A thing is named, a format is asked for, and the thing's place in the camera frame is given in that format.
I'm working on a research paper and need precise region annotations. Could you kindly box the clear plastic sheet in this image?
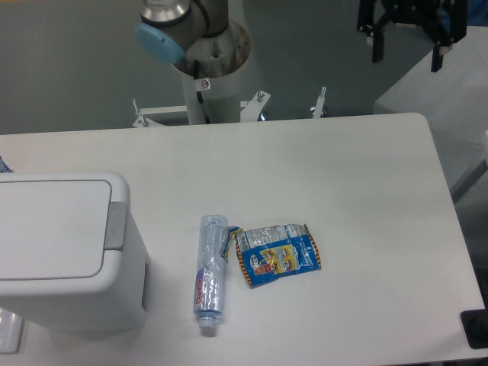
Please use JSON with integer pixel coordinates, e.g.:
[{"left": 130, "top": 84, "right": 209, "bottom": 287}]
[{"left": 0, "top": 308, "right": 24, "bottom": 355}]

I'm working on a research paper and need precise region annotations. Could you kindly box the silver robot arm blue cap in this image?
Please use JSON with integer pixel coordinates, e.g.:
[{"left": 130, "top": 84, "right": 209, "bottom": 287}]
[{"left": 135, "top": 1, "right": 468, "bottom": 72}]

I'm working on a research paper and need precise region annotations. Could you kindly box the white plastic trash can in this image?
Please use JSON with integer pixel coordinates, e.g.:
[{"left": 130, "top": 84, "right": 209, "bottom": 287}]
[{"left": 1, "top": 172, "right": 150, "bottom": 332}]

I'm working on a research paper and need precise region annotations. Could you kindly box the black device at table edge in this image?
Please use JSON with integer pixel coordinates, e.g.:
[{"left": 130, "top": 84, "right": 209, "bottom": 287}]
[{"left": 461, "top": 309, "right": 487, "bottom": 349}]

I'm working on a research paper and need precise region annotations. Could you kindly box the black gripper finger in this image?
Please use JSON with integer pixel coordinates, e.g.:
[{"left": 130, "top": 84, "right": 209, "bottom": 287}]
[
  {"left": 356, "top": 0, "right": 393, "bottom": 63},
  {"left": 421, "top": 1, "right": 467, "bottom": 72}
]

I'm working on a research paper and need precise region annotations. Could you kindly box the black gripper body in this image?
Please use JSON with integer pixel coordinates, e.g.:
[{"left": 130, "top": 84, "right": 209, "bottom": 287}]
[{"left": 366, "top": 1, "right": 458, "bottom": 24}]

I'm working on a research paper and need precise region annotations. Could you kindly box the grey lid push button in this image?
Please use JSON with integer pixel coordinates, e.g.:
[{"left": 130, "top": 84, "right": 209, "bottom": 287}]
[{"left": 104, "top": 202, "right": 127, "bottom": 251}]

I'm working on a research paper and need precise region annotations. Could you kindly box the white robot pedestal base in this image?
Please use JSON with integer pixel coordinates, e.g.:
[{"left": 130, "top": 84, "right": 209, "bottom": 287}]
[{"left": 131, "top": 19, "right": 328, "bottom": 129}]

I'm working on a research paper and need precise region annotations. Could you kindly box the crushed clear plastic bottle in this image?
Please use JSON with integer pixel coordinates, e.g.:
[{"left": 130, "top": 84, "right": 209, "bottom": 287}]
[{"left": 193, "top": 215, "right": 229, "bottom": 337}]

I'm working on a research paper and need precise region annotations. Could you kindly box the blue snack wrapper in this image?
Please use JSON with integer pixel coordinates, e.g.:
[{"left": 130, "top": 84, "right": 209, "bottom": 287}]
[{"left": 236, "top": 223, "right": 322, "bottom": 287}]

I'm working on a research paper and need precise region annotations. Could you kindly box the blue cloth at left edge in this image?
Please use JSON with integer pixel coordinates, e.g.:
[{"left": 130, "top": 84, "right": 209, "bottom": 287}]
[{"left": 0, "top": 157, "right": 13, "bottom": 173}]

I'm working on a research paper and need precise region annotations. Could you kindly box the white trash can lid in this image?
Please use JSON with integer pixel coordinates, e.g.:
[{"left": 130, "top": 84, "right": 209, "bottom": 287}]
[{"left": 1, "top": 176, "right": 111, "bottom": 281}]

